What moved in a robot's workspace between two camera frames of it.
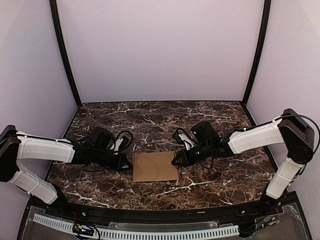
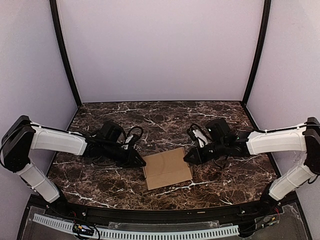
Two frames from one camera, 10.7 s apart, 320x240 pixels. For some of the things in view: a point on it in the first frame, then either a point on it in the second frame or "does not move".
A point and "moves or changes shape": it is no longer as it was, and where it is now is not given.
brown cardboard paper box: [154, 166] moves or changes shape
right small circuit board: [270, 219] does not move
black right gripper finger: [178, 156] → [192, 152]
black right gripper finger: [180, 163] → [194, 159]
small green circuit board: [83, 229] does not move
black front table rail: [192, 214] does not move
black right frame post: [266, 14] does not move
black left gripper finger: [128, 163] → [138, 158]
